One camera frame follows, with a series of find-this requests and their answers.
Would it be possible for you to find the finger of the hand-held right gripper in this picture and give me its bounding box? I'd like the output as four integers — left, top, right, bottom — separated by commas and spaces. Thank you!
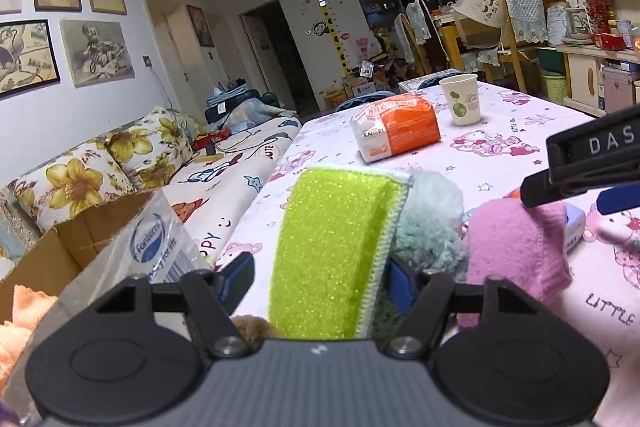
520, 156, 640, 208
595, 184, 640, 215

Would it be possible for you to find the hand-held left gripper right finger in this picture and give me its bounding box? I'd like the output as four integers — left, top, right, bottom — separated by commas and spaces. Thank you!
384, 257, 555, 359

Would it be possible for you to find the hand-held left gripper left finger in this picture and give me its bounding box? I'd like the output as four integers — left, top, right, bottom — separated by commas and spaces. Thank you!
87, 251, 257, 359

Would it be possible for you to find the brown fluffy scrunchie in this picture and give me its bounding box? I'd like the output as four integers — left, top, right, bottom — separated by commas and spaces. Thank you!
230, 314, 282, 344

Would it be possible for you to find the pink fuzzy cloth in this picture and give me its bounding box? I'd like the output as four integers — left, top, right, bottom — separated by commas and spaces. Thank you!
457, 199, 574, 329

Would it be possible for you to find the green sponge cloth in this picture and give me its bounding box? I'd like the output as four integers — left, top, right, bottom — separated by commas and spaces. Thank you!
267, 167, 412, 340

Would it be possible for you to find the cardboard box with plastic wrap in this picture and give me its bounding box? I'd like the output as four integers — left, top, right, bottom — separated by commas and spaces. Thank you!
0, 189, 217, 358

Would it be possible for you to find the orange knitted sock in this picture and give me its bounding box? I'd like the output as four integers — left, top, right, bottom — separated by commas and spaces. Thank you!
0, 284, 58, 385

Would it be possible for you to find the cream cabinet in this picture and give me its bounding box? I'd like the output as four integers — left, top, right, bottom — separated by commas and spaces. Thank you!
556, 43, 640, 118

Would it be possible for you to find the green bucket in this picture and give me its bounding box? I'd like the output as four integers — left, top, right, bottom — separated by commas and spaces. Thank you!
540, 71, 569, 104

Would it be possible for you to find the sofa with cartoon cover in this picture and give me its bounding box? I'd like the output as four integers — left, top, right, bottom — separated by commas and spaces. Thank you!
0, 107, 304, 268

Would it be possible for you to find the white paper cup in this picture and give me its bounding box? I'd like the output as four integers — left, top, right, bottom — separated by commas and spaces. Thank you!
439, 74, 482, 126

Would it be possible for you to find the red flower bunch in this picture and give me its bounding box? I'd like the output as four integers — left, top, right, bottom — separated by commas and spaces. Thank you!
579, 0, 612, 35

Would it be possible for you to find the red flat box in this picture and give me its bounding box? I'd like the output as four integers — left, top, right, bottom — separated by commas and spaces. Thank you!
194, 131, 231, 152

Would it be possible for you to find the wooden chair with cloth covers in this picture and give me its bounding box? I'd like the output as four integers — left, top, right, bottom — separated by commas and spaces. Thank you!
452, 0, 548, 94

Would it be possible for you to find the small yellow floral pillow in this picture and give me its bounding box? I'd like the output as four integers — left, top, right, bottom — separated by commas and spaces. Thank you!
105, 107, 193, 192

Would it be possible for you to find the orange white tissue packet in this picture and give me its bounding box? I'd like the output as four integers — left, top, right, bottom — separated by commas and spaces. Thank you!
350, 94, 442, 164

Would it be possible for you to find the clothes pile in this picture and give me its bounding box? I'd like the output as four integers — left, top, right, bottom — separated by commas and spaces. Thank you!
204, 79, 301, 132

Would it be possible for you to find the chair with light blue cover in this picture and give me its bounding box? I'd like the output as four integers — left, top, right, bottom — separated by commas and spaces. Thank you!
395, 0, 432, 78

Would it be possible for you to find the white red plastic bag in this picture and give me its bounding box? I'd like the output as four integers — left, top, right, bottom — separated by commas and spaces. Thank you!
354, 32, 376, 60

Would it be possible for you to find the dark portrait picture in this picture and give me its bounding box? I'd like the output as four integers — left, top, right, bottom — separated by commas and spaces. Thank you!
187, 4, 215, 48

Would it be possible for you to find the duck sketch picture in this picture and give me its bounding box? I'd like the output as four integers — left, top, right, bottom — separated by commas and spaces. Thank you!
60, 19, 135, 88

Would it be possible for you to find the black framed cartoon picture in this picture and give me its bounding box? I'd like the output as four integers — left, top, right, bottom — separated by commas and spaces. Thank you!
0, 19, 61, 100

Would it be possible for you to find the giraffe height wall sticker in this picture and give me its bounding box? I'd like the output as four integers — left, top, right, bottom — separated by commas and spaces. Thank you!
306, 0, 351, 82

